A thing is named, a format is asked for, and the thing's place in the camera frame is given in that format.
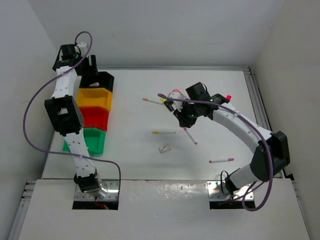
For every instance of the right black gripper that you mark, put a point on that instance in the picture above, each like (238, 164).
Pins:
(183, 121)

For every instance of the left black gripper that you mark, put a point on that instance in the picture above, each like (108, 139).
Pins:
(90, 70)

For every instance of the white eraser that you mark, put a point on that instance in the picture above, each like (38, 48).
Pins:
(94, 85)

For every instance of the white eraser block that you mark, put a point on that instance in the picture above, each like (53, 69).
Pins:
(164, 148)

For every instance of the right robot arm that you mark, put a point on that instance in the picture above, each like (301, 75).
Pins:
(270, 150)

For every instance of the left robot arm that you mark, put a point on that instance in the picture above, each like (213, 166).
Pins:
(67, 118)

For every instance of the white pen pink cap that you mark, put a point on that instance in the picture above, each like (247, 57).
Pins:
(190, 136)

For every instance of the yellow black highlighter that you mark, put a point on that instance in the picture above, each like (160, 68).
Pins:
(168, 104)

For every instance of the black storage bin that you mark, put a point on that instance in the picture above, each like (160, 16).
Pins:
(105, 79)

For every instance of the yellow storage bin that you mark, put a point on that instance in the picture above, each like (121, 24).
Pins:
(95, 97)

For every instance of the white pen yellow cap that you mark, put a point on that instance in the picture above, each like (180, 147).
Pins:
(163, 132)

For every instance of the white pen orange cap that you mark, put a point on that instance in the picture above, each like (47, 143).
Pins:
(152, 101)

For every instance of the red storage bin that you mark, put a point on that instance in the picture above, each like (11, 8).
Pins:
(95, 117)

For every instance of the white pen purple cap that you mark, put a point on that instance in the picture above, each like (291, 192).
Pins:
(223, 160)

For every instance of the green storage bin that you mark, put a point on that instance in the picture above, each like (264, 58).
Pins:
(88, 142)

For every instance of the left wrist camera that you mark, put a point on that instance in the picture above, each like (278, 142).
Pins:
(81, 47)

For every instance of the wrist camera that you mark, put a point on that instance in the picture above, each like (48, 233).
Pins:
(81, 47)
(177, 96)

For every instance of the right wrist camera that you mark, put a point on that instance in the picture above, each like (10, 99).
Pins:
(177, 96)

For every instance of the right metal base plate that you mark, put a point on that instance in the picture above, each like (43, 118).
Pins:
(217, 191)

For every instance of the metal base plate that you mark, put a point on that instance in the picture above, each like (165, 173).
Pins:
(217, 191)
(108, 193)

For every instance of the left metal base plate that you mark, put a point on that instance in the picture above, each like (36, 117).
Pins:
(108, 193)

